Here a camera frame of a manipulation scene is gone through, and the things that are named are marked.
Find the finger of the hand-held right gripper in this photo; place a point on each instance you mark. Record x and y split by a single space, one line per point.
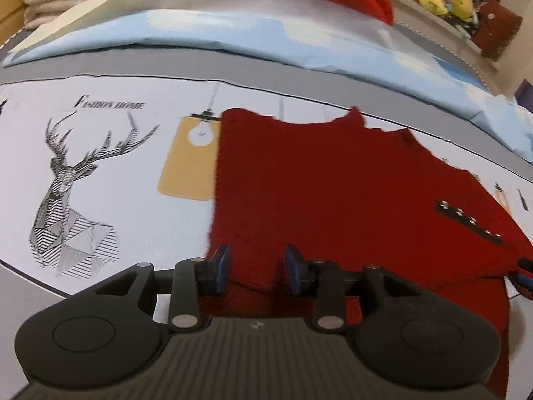
525 279

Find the deer printed bed sheet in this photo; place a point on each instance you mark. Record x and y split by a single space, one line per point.
125 175

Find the dark red cushion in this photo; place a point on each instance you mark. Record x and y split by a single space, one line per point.
497 29

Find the light blue bed sheet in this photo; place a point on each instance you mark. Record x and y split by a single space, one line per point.
208 29

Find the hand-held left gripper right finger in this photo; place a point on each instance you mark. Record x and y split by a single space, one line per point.
292 268

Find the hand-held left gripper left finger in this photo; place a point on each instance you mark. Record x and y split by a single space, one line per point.
220 268

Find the dark red knitted sweater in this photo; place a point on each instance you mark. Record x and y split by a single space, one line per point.
333 183

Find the yellow bear plush toy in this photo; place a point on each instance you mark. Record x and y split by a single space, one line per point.
460 3

